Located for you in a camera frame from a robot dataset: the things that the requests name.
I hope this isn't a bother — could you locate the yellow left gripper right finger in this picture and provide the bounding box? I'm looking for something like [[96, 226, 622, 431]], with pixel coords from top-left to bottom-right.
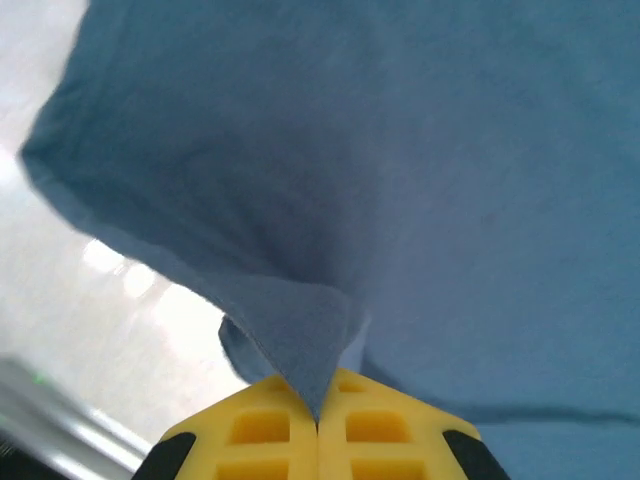
[[316, 367, 512, 480]]

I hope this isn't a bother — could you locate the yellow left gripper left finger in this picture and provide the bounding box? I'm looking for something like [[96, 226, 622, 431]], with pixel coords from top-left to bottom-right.
[[132, 374, 319, 480]]

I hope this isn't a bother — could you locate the blue t-shirt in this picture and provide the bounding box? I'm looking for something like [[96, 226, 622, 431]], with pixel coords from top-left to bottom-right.
[[17, 0, 640, 480]]

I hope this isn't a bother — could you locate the aluminium front rail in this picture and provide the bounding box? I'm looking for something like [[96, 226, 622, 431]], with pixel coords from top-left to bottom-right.
[[0, 352, 154, 480]]

